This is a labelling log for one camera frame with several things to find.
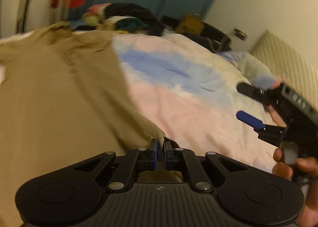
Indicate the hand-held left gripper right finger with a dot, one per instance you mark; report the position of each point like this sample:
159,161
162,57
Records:
164,152

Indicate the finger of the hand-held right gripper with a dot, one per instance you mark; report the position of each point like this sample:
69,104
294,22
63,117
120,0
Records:
248,118
253,93

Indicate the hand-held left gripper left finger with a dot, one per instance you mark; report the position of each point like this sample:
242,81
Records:
155,153

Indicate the tan pants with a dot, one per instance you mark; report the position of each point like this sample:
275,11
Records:
62,93

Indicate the pile of mixed clothes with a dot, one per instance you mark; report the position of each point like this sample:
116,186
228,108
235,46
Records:
129,17

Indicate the person's right hand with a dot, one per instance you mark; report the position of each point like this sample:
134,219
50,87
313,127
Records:
311,197

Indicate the light grey blue garment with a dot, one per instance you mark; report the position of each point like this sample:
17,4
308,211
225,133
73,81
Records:
256,69

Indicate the white quilted mattress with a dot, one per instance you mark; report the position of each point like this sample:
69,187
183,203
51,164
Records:
290,60

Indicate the pastel tie-dye bedspread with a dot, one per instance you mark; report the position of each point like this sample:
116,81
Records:
188,98

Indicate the black bag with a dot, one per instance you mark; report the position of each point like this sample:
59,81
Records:
213,35

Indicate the yellow cardboard box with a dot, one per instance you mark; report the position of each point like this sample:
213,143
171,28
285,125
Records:
190,25

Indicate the wall outlet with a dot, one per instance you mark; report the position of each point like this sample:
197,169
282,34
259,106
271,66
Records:
240,33

